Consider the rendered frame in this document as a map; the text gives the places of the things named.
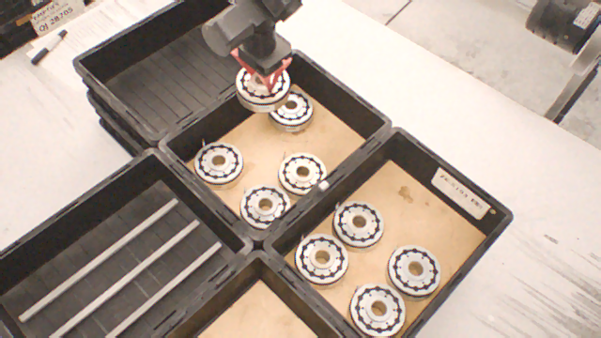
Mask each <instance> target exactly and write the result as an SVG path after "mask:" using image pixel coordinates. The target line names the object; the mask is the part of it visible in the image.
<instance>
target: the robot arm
mask: <svg viewBox="0 0 601 338"><path fill-rule="evenodd" d="M302 6H303V3H302V1H301V0H232V1H231V2H230V6H228V7H227V8H226V9H224V10H223V11H222V12H220V13H219V14H218V15H216V16H215V17H214V18H212V19H211V20H210V21H208V22H207V23H205V24H204V25H203V26H202V34H203V37H204V39H205V41H206V43H207V44H208V46H209V47H210V48H211V49H212V51H214V52H215V53H216V54H218V55H220V56H228V55H229V54H230V53H231V54H232V55H234V56H235V58H236V59H237V60H238V61H239V62H240V64H241V65H242V66H243V67H244V68H245V69H246V70H247V71H248V73H249V74H250V75H252V74H253V73H254V72H255V71H256V72H257V75H258V76H259V78H260V79H261V81H262V82H263V84H264V85H265V87H266V88H267V89H268V90H271V89H272V88H273V87H275V85H276V83H277V81H278V79H279V77H280V75H281V73H282V72H283V71H284V70H285V68H286V67H287V66H288V65H289V63H290V62H291V56H292V48H291V47H290V46H288V45H287V44H286V43H284V42H283V41H282V40H281V39H279V38H278V37H276V24H277V23H278V22H279V21H282V22H285V21H286V20H287V19H288V18H290V17H291V16H292V15H293V14H294V13H296V12H297V11H298V10H299V9H300V8H301V7H302ZM272 74H274V76H273V78H272V81H271V82H270V77H271V75H272Z"/></svg>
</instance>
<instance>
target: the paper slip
mask: <svg viewBox="0 0 601 338"><path fill-rule="evenodd" d="M83 8H85V3H84V1H83V0H54V1H53V2H52V3H50V4H49V5H47V6H46V7H44V8H42V9H40V10H39V11H37V12H36V13H34V14H33V15H32V13H30V14H28V15H27V16H25V17H23V18H21V19H20V20H18V21H16V22H17V24H18V26H20V25H22V24H24V23H26V22H28V21H30V20H31V21H32V24H33V25H34V27H35V28H36V30H37V32H38V34H39V36H41V35H43V34H45V33H46V32H48V31H49V30H51V29H52V28H53V27H54V26H56V25H58V24H59V23H61V22H63V21H65V20H66V19H67V18H68V17H70V16H72V15H73V14H75V13H76V12H78V11H80V10H81V9H83Z"/></svg>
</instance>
